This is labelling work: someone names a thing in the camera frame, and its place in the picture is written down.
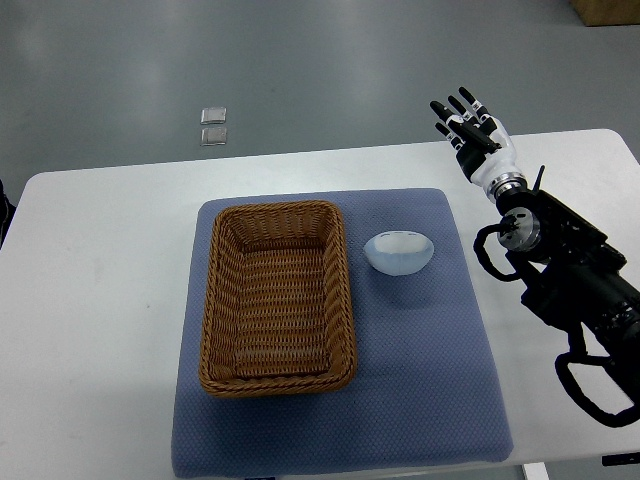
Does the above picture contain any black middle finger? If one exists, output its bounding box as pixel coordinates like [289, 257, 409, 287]
[429, 101, 458, 125]

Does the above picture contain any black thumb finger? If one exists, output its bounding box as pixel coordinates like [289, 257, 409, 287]
[457, 122, 500, 150]

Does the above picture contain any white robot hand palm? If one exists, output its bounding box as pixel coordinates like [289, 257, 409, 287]
[446, 114, 523, 188]

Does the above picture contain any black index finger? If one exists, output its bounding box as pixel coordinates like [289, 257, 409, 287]
[435, 122, 463, 150]

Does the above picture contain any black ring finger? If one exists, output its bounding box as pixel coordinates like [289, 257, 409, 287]
[448, 95, 475, 123]

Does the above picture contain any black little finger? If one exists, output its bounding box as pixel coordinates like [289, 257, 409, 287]
[458, 87, 490, 120]

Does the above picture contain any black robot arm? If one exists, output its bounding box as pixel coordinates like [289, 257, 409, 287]
[430, 88, 639, 402]

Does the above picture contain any brown wicker basket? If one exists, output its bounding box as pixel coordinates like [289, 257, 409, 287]
[198, 200, 357, 398]

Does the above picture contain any upper metal floor plate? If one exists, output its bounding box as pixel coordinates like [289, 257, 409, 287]
[200, 106, 227, 125]

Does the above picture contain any blue quilted mat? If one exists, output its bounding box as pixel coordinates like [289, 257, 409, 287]
[171, 188, 513, 478]

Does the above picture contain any white table leg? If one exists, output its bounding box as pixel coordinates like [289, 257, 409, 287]
[522, 462, 550, 480]

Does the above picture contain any dark object at left edge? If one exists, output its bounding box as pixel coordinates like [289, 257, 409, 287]
[0, 181, 16, 244]

